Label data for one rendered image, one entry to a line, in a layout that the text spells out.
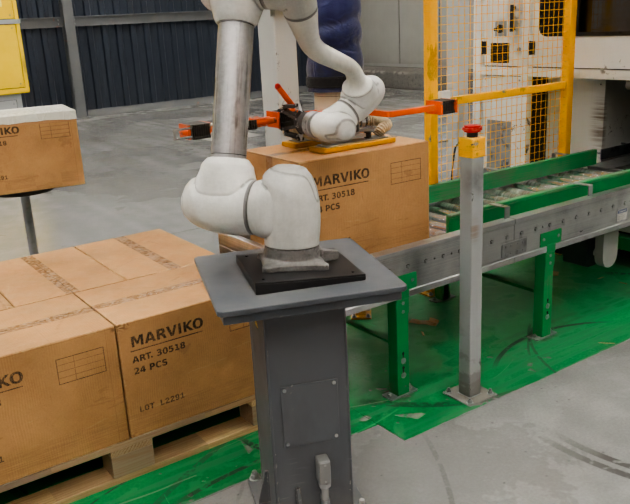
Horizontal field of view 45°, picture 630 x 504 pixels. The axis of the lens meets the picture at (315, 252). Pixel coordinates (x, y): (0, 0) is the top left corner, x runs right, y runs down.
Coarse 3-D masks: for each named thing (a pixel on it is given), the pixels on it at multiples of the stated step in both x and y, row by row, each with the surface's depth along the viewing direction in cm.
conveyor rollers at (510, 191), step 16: (544, 176) 414; (560, 176) 416; (576, 176) 408; (592, 176) 410; (496, 192) 384; (512, 192) 387; (528, 192) 380; (432, 208) 359; (448, 208) 362; (432, 224) 334
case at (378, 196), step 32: (256, 160) 291; (288, 160) 272; (320, 160) 271; (352, 160) 279; (384, 160) 287; (416, 160) 296; (320, 192) 274; (352, 192) 282; (384, 192) 291; (416, 192) 300; (352, 224) 285; (384, 224) 294; (416, 224) 303
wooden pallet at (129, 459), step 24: (216, 408) 267; (240, 408) 284; (216, 432) 275; (240, 432) 275; (96, 456) 244; (120, 456) 249; (144, 456) 254; (168, 456) 262; (24, 480) 232; (72, 480) 251; (96, 480) 250; (120, 480) 251
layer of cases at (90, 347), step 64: (64, 256) 314; (128, 256) 309; (192, 256) 305; (0, 320) 248; (64, 320) 245; (128, 320) 242; (192, 320) 254; (0, 384) 222; (64, 384) 233; (128, 384) 246; (192, 384) 260; (0, 448) 226; (64, 448) 237
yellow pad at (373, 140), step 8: (368, 136) 292; (376, 136) 296; (384, 136) 295; (320, 144) 285; (336, 144) 283; (344, 144) 284; (352, 144) 284; (360, 144) 286; (368, 144) 288; (376, 144) 291; (320, 152) 280; (328, 152) 279
